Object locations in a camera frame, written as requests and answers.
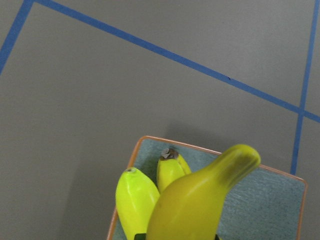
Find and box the yellow banana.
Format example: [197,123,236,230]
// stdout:
[146,144,261,240]
[156,148,192,194]
[115,167,160,240]

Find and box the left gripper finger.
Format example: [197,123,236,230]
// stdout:
[134,233,147,240]

